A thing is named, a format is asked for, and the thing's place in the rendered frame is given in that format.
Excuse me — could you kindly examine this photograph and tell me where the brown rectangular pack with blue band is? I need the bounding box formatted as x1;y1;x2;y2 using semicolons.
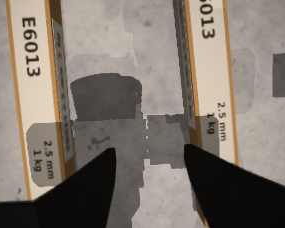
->
176;0;239;166

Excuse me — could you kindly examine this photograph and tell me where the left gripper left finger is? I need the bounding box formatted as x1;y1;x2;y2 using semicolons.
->
0;148;116;228

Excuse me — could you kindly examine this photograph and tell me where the cream welding electrode pack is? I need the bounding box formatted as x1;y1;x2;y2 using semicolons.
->
5;0;75;200

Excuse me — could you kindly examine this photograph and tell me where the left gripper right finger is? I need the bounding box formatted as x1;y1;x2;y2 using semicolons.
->
184;144;285;228

